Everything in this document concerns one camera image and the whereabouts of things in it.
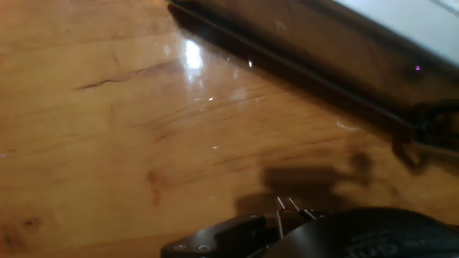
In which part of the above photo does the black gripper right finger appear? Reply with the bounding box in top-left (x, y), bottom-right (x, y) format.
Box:
top-left (275, 196), bottom-right (326, 236)

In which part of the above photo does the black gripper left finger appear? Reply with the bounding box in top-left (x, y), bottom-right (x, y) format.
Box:
top-left (160, 213), bottom-right (280, 258)

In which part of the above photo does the silver metal appliance with glass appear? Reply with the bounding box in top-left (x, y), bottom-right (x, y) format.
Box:
top-left (166, 0), bottom-right (459, 158)

